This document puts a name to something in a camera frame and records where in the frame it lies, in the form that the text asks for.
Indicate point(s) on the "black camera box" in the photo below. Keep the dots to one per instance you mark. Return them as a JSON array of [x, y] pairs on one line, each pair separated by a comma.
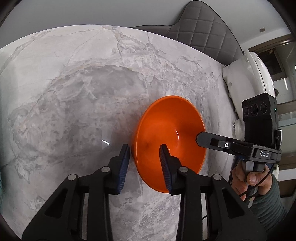
[[260, 116]]

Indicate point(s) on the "white rice cooker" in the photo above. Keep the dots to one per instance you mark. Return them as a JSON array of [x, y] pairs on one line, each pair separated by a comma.
[[245, 78]]

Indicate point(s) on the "orange plastic bowl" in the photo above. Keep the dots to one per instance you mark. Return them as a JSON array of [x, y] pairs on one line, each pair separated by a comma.
[[175, 122]]

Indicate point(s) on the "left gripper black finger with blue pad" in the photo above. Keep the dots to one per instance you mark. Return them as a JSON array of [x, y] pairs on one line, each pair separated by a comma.
[[110, 179], [174, 173]]

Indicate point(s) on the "person's right hand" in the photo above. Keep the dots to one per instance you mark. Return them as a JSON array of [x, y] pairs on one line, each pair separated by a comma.
[[241, 181]]

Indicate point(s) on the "dark green sleeve forearm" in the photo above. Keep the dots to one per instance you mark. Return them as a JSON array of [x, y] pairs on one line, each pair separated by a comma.
[[268, 208]]

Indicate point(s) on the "grey quilted chair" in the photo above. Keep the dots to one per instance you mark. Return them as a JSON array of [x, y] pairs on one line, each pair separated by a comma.
[[201, 28]]

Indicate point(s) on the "black flat left gripper finger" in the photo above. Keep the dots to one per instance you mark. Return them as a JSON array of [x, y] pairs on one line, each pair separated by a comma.
[[220, 143]]

